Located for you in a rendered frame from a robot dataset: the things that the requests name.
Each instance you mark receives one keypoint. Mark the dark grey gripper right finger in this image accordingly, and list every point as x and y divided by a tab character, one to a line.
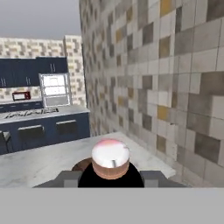
153	178

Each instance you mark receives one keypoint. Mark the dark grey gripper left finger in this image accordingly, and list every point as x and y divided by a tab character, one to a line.
67	178

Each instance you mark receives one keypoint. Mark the brown round board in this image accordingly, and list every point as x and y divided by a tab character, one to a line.
81	165

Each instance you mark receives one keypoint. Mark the black round plate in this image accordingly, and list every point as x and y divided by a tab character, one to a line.
87	181

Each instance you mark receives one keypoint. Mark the white frosted brown cake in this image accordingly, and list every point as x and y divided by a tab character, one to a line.
110	154

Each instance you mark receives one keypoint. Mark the navy kitchen island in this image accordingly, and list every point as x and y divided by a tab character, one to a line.
49	131

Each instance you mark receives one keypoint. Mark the dark stool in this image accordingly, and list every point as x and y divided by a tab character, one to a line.
67	127
5	140
30	132

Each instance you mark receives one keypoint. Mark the black hob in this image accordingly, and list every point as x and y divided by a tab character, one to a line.
30	112

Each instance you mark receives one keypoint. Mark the navy base cupboards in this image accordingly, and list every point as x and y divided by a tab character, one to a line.
20	106

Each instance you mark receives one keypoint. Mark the red microwave oven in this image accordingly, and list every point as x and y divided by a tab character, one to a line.
21	96

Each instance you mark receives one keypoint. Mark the navy wall cupboards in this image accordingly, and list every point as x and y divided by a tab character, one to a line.
26	70

